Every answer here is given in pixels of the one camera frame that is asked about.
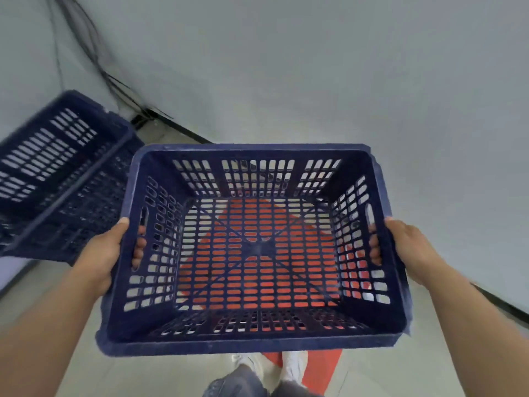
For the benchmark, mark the person's right forearm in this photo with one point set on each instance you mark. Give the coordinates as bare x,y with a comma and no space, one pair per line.
475,330

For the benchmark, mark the person's white left shoe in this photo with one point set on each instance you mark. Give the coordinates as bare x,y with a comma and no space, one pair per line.
252,363

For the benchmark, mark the person's grey trouser leg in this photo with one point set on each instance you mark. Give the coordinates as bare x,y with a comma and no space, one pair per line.
293,390
235,384

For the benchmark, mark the blue perforated plastic crate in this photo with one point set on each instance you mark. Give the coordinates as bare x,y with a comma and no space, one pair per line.
256,248
53,132
89,210

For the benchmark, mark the person's grey left trouser leg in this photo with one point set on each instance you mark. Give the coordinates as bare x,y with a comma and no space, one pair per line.
235,384

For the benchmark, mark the person's white shoe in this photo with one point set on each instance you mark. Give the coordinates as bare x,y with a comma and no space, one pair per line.
294,365
252,363

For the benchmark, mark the person's grey right trouser leg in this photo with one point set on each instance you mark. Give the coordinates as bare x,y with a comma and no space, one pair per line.
293,390

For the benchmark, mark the person's right hand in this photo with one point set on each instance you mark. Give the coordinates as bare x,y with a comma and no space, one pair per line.
409,248

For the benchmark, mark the person's left forearm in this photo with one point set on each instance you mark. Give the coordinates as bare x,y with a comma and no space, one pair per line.
45,334

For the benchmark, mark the person's white right shoe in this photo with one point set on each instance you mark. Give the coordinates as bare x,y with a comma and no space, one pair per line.
294,365

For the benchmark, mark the person's left thumb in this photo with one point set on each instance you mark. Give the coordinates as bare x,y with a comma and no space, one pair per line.
118,230

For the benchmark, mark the person's right thumb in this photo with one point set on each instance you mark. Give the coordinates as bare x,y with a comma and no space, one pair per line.
394,230

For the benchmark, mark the person's left hand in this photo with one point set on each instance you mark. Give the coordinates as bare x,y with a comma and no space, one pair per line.
99,256

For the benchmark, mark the red floor mat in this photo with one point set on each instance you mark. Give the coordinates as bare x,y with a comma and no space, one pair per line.
264,281

